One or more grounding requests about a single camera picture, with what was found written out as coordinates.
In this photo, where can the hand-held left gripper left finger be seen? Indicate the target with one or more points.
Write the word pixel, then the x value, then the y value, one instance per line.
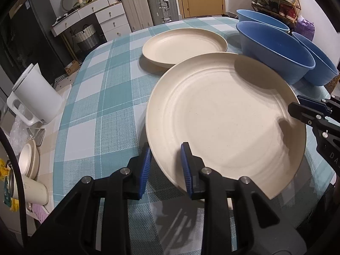
pixel 144 166

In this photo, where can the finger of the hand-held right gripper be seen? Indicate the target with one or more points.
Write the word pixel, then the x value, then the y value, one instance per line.
pixel 300 113
pixel 314 104

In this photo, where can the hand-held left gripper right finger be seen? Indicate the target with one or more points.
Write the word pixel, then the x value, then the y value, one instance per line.
pixel 185 166

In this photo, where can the blue bowl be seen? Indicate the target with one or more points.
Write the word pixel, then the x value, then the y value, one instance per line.
pixel 261 18
pixel 273 50
pixel 318 61

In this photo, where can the cream plate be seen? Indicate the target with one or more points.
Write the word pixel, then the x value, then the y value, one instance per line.
pixel 183 46
pixel 225 127

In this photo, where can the purple bag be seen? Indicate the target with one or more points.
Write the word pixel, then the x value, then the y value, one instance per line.
pixel 305 28

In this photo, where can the teal checked tablecloth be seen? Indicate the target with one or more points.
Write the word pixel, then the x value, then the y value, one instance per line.
pixel 106 98

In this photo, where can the stack of small cream dishes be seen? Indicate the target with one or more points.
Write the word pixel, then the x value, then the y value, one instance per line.
pixel 28 159

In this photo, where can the cream tumbler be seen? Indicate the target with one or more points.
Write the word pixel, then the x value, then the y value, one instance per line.
pixel 29 190

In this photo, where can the small cardboard box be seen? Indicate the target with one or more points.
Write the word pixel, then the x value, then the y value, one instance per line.
pixel 72 67

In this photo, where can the white electric kettle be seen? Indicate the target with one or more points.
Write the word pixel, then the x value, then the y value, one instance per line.
pixel 37 95

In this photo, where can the woven laundry basket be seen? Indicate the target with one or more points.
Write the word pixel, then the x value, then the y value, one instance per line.
pixel 86 38

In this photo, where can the white drawer dresser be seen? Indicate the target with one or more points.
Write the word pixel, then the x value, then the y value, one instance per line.
pixel 111 18

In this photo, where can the beige suitcase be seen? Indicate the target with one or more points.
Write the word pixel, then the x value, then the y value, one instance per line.
pixel 135 5

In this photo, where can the silver suitcase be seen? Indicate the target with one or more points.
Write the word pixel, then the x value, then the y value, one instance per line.
pixel 162 1

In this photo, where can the dark cabinet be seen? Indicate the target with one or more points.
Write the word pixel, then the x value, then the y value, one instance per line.
pixel 29 37

